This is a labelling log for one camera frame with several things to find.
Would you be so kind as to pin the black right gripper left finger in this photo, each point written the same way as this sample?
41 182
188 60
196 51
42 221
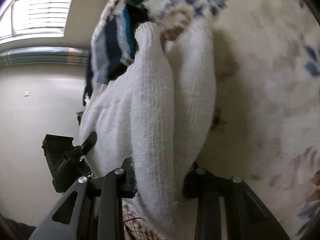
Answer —
91 208

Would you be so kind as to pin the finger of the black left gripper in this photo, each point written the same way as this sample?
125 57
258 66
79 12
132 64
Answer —
89 143

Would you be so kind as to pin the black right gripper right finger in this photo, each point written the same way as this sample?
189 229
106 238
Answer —
247 217

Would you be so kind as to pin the white knitted sweater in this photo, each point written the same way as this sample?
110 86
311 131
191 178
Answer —
159 113

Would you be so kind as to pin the floral fleece bed blanket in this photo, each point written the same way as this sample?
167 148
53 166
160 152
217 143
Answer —
265 127

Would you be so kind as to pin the teal curtain left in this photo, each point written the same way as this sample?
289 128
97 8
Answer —
37 55

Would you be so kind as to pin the navy striped folded garment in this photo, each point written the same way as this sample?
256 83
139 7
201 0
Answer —
114 48

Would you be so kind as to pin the window with metal bars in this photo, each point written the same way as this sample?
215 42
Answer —
26 19

